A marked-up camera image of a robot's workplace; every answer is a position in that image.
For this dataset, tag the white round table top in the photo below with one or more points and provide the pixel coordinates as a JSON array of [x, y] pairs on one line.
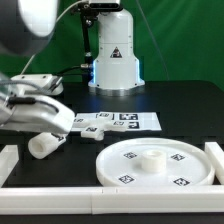
[[146, 162]]

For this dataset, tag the white cross table base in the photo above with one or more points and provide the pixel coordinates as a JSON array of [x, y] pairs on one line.
[[93, 125]]

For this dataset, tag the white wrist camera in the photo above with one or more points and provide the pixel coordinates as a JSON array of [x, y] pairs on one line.
[[42, 84]]

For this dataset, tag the white marker sheet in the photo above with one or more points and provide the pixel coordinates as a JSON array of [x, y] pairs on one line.
[[138, 121]]

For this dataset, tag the white left fence bar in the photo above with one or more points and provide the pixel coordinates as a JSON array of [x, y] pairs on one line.
[[8, 159]]

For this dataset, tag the white front fence bar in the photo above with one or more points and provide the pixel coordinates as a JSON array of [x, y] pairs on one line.
[[109, 200]]

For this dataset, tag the white right fence bar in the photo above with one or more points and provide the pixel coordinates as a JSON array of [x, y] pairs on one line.
[[216, 156]]

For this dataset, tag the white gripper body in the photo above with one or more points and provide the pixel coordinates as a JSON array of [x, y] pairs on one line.
[[35, 113]]

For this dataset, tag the white fence bar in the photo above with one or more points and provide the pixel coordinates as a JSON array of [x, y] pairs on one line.
[[8, 159], [109, 200], [216, 156]]

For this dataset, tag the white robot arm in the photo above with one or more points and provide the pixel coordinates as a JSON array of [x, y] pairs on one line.
[[26, 28]]

